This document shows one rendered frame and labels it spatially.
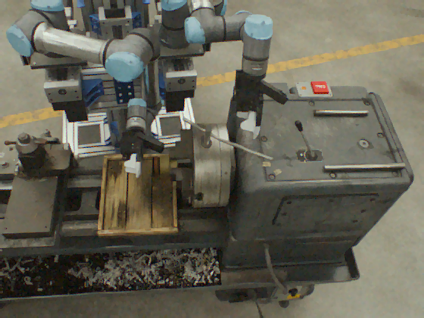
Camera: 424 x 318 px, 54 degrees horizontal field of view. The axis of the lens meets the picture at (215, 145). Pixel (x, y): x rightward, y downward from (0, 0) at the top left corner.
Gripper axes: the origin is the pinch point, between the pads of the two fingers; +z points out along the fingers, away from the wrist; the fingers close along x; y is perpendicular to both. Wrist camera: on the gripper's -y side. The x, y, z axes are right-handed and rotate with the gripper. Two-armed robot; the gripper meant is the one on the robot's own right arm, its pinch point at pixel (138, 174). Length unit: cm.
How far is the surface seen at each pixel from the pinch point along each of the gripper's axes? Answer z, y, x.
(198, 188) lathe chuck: 10.6, -21.1, 7.0
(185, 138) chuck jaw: -9.2, -17.1, 9.7
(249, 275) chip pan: 21, -46, -54
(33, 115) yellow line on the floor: -119, 88, -106
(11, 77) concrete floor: -157, 111, -106
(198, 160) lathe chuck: 3.9, -21.1, 14.1
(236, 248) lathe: 16, -38, -33
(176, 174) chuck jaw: 2.2, -13.4, 3.1
